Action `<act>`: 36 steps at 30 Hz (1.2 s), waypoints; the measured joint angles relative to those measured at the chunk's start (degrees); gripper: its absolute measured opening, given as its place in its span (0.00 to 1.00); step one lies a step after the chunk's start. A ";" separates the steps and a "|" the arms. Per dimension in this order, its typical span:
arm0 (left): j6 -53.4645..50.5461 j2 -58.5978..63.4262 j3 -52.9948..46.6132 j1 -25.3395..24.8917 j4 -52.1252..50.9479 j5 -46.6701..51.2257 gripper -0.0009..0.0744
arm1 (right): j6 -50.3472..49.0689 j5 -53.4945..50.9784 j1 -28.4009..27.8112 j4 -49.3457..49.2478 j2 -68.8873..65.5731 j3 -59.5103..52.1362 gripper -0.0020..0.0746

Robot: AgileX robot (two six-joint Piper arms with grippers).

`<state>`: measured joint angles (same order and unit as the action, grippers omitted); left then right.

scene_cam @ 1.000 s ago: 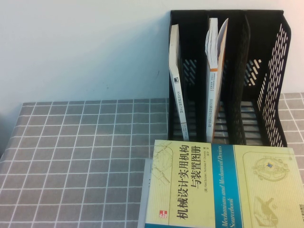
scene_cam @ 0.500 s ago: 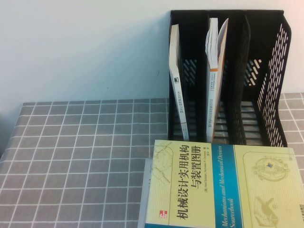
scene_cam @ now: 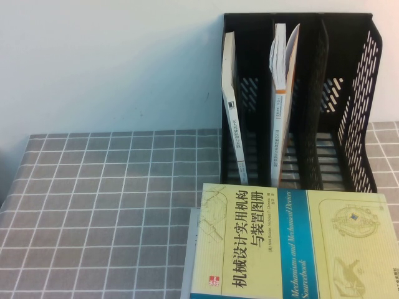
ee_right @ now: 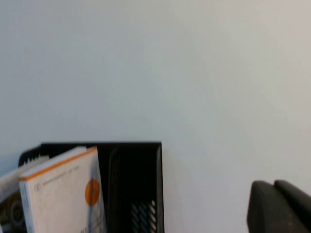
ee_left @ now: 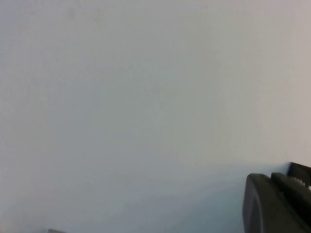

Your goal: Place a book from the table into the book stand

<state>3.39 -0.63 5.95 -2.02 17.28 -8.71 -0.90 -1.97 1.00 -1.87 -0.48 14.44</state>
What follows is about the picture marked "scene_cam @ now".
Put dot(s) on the yellow mechanical devices book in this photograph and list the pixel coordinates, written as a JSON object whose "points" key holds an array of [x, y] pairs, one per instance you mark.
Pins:
{"points": [[249, 243]]}

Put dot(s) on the thin white book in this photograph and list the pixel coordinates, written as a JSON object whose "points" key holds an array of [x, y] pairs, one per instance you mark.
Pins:
{"points": [[232, 124]]}

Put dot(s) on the white orange-spined book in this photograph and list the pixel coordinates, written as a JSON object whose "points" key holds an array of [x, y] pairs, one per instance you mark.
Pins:
{"points": [[279, 124]]}

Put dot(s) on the white paperback book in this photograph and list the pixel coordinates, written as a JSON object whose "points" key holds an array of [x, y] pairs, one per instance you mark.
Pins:
{"points": [[190, 249]]}

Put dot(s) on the black plastic book stand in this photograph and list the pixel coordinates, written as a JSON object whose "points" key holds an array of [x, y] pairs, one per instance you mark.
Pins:
{"points": [[311, 78]]}

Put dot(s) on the grey checkered tablecloth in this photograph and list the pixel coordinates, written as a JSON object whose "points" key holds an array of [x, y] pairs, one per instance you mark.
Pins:
{"points": [[93, 202]]}

